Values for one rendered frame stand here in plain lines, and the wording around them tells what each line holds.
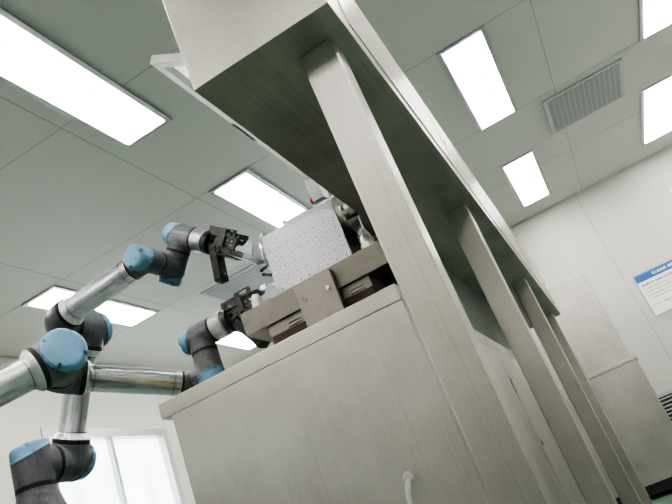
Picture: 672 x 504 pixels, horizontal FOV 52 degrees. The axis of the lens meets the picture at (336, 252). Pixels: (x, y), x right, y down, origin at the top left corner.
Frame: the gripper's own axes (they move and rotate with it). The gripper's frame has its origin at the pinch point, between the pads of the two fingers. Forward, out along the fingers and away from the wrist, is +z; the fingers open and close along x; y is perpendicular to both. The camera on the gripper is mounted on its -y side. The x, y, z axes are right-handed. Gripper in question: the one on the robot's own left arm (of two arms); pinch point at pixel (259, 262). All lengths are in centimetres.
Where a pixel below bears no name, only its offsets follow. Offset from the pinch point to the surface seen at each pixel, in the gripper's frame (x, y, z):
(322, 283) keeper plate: -26.1, -3.7, 34.8
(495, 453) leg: -81, -23, 92
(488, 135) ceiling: 326, 167, -43
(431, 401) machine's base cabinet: -30, -22, 68
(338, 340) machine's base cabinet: -30, -15, 45
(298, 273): -4.4, -0.8, 15.8
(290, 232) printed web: -4.3, 9.8, 9.5
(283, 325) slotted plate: -23.1, -15.6, 26.3
